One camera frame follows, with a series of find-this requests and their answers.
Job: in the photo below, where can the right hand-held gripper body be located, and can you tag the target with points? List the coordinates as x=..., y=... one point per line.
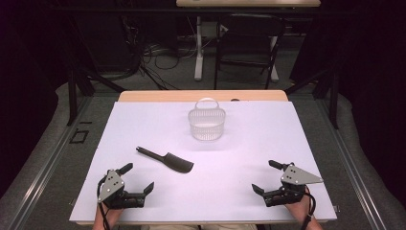
x=297, y=177

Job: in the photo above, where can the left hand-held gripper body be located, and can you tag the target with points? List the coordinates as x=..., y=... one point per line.
x=111, y=185

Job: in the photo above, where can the white plastic basket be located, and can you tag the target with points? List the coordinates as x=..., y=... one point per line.
x=207, y=123

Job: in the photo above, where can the person's left hand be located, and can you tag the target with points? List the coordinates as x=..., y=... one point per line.
x=110, y=215

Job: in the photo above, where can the person's right hand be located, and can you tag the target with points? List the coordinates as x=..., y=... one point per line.
x=300, y=209

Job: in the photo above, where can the wooden table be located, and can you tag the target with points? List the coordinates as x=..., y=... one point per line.
x=159, y=96

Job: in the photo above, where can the black metal stand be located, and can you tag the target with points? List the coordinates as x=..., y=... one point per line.
x=72, y=96
x=333, y=96

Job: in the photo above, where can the white-legged desk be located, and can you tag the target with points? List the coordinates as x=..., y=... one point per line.
x=198, y=57

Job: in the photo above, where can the black folding chair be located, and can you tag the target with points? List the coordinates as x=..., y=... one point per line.
x=249, y=32

